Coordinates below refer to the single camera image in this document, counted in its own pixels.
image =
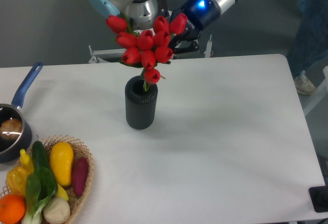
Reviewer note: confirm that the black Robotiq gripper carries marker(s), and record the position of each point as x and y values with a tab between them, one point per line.
200	14

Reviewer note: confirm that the red tulip bouquet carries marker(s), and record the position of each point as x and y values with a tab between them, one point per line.
148	48

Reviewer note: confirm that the dark grey ribbed vase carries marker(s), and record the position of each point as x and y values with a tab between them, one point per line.
140	104

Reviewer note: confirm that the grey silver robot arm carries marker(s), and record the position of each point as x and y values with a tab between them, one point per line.
142	14

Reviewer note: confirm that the person in blue jeans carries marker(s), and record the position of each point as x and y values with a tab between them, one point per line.
310	43

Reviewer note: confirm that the yellow mango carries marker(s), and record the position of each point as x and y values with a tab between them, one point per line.
61	161

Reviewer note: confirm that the purple sweet potato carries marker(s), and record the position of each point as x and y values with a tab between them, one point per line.
79	176

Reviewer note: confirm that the dark green cucumber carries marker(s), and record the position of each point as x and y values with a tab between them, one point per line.
40	156

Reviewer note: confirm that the brown bun in saucepan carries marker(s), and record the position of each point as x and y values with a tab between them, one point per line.
11	129

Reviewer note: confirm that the green bok choy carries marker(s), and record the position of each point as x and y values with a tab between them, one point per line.
40	187

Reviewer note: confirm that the black device at edge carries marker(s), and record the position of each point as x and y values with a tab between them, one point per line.
319	198

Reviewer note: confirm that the beige garlic bulb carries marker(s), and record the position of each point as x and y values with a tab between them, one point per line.
56	211

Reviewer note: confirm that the yellow bell pepper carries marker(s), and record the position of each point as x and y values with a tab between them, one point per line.
16	180

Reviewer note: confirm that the orange fruit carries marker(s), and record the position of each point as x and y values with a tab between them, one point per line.
13	208

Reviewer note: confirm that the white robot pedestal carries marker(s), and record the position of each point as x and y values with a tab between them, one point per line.
114	55

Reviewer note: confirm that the white frame at right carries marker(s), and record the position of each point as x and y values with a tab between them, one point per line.
317	96

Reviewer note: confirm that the blue handled saucepan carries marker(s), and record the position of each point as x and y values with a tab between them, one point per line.
10	149

